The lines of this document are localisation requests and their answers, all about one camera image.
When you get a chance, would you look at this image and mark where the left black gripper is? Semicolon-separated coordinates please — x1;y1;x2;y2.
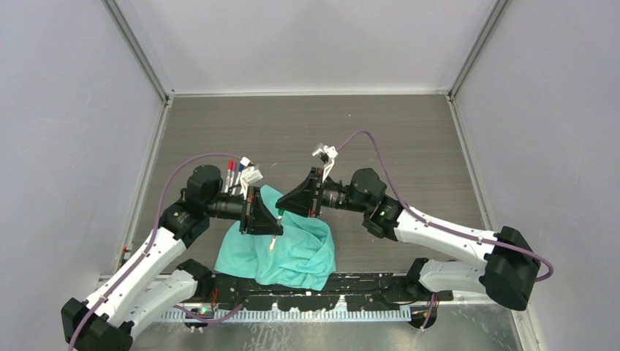
204;184;283;233

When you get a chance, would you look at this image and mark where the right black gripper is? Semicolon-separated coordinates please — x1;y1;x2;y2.
275;171;368;222

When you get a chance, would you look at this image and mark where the yellow-tipped white pen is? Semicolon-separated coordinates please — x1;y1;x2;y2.
269;224;283;252

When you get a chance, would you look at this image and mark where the black-tipped white pen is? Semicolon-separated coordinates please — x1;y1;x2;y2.
230;163;245;196

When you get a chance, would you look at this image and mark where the magenta-tipped white pen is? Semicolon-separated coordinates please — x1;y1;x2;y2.
227;160;237;192

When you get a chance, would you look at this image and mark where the red-tipped white pen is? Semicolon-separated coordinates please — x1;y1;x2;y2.
223;159;235;193

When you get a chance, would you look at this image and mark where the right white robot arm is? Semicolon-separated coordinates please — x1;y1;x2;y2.
276;167;541;311

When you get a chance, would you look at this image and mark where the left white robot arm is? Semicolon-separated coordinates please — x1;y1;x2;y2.
61;163;283;350

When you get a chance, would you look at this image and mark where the teal cloth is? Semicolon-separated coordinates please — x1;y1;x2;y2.
214;212;336;290

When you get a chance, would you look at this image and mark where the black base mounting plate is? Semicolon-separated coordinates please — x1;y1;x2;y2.
185;273;431;312

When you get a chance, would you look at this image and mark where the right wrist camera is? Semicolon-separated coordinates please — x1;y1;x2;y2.
312;143;339;183

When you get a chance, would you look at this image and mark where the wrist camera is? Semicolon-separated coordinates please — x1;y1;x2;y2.
312;143;339;183
239;157;263;191

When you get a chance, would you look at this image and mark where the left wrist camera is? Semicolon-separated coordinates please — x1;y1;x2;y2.
239;157;263;191

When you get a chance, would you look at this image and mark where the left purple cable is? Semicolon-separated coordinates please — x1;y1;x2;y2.
67;153;251;351

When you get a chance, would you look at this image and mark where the purple cable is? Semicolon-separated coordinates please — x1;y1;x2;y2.
67;153;251;351
336;129;555;331

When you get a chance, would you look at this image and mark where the slotted aluminium rail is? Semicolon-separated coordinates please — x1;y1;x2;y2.
156;305;412;322

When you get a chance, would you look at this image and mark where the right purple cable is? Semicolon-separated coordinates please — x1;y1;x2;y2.
336;129;555;331

